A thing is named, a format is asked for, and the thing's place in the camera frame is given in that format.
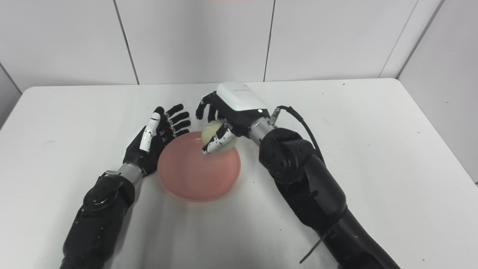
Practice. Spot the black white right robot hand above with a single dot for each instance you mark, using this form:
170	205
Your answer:
239	101

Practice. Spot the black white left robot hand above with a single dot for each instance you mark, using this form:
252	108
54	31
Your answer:
143	157

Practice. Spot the pink round plate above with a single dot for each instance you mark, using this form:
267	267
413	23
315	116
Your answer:
194	175

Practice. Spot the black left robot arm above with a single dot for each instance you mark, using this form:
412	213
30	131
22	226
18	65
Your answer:
101	220

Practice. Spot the cream steamed bun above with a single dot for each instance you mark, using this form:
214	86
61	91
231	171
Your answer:
210	130

